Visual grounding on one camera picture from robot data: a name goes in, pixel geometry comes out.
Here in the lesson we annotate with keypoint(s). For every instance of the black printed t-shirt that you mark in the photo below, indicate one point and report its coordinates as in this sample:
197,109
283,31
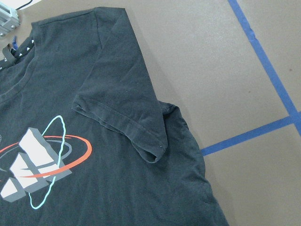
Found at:
84,141

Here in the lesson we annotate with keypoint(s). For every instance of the aluminium frame post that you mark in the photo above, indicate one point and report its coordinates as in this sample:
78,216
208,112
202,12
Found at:
9,19

